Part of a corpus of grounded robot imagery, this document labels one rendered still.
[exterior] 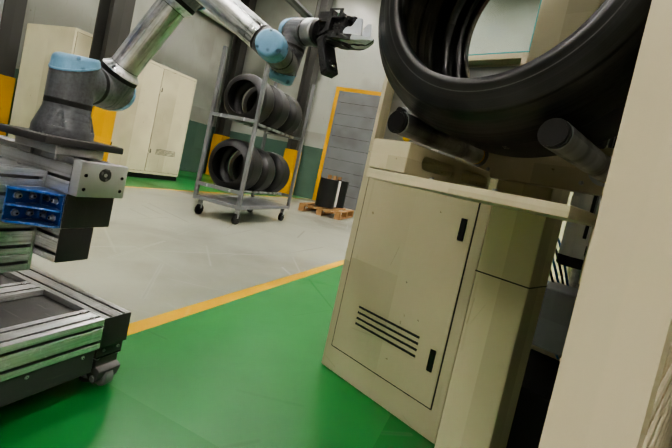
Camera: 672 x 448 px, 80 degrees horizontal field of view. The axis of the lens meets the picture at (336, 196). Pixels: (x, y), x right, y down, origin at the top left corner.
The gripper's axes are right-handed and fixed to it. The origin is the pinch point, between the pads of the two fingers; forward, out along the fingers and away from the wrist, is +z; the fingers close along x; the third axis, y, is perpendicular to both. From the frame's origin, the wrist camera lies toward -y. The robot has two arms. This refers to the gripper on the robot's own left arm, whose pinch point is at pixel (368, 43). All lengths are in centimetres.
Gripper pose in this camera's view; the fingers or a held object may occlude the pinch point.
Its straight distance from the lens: 105.2
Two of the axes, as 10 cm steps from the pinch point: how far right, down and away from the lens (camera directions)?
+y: 3.0, -9.5, -1.3
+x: 6.9, 1.2, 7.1
